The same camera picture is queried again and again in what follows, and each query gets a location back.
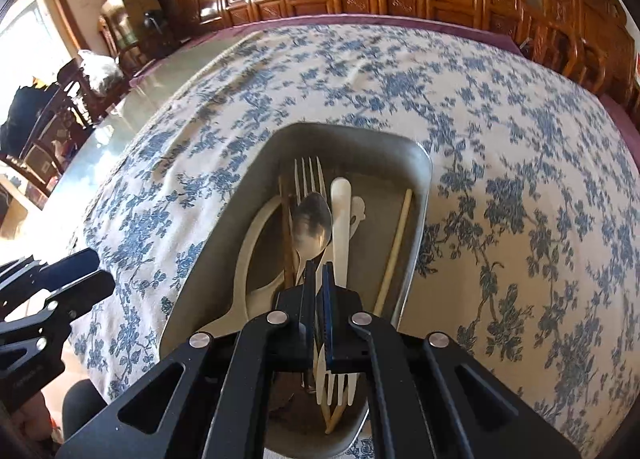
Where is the metal fork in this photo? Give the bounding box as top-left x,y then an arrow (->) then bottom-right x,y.
293,156 -> 328,207

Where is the metal spoon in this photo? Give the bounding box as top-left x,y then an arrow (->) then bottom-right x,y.
291,192 -> 334,394

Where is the cream plastic serving spoon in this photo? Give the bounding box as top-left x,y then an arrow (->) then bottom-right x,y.
196,196 -> 302,340

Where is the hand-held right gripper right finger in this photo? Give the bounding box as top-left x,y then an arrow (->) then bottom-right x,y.
322,261 -> 584,459

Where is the person's leg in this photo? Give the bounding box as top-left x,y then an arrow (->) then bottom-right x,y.
61,379 -> 113,445

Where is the dark wooden display cabinet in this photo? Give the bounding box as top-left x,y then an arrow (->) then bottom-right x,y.
97,0 -> 182,71

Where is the cream chopstick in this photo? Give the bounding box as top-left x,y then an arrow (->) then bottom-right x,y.
324,188 -> 414,436

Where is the white plastic bag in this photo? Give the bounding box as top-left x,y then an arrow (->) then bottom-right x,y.
76,49 -> 124,96

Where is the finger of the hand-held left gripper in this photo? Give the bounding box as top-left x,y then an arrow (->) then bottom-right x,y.
0,271 -> 117,340
0,247 -> 102,294

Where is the blue floral tablecloth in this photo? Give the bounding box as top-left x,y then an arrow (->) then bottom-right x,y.
67,24 -> 640,459

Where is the brown wooden chopstick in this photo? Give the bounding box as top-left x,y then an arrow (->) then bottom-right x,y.
278,175 -> 297,287

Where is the metal tray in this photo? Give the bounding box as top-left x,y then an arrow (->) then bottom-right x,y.
160,122 -> 434,446

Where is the black bag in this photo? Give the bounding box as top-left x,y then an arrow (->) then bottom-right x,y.
0,84 -> 49,156

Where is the wooden armchair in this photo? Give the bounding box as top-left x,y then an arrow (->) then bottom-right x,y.
520,4 -> 609,91

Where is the cream plastic fork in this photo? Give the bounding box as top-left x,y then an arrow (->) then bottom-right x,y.
324,195 -> 367,408

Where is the dark wooden dining chair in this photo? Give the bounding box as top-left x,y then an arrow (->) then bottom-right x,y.
0,59 -> 97,196

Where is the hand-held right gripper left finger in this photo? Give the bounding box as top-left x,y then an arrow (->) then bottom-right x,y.
55,259 -> 321,459

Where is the carved wooden headboard panel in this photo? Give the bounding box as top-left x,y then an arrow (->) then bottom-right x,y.
541,0 -> 640,107

